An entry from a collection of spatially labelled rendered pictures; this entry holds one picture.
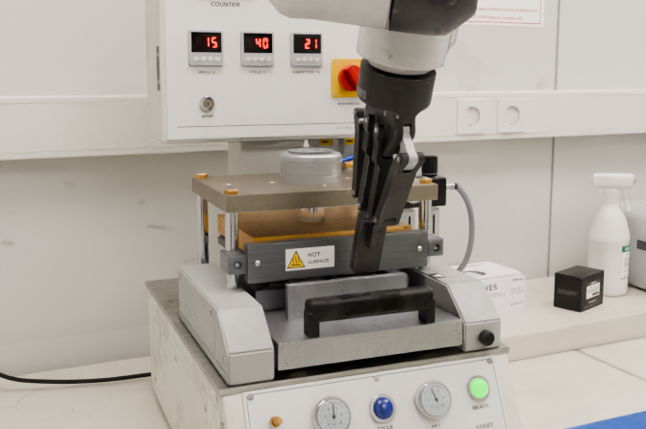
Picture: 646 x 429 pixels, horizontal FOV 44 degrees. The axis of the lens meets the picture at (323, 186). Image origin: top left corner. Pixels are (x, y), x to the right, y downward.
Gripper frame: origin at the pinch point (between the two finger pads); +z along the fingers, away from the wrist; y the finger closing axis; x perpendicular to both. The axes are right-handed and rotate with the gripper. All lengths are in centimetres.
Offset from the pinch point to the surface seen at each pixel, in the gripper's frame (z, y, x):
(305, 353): 9.4, 5.9, -8.2
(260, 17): -14.1, -36.9, -3.3
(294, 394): 12.8, 8.0, -9.6
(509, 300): 39, -36, 50
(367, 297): 4.5, 3.9, -1.0
